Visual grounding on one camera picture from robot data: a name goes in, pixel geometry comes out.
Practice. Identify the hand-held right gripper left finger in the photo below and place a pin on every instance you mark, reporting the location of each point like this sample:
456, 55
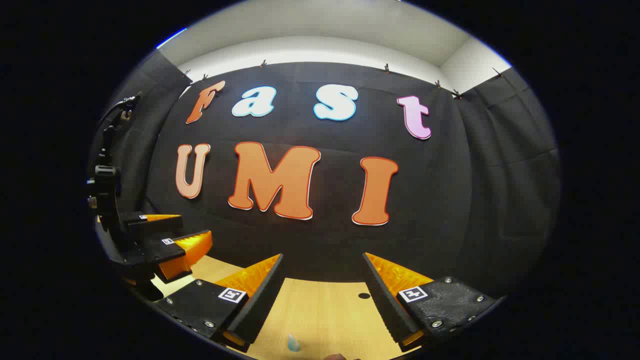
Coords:
262, 300

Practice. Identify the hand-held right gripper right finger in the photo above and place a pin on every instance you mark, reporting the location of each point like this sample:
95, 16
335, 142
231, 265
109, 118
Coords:
387, 305

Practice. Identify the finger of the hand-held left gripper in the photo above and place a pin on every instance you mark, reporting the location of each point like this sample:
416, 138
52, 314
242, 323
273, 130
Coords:
165, 250
145, 222

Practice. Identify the white blue squeeze tube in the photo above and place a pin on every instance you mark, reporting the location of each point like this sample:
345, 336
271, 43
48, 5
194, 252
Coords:
293, 343

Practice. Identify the black backdrop cloth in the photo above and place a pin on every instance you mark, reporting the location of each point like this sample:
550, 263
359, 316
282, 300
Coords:
325, 240

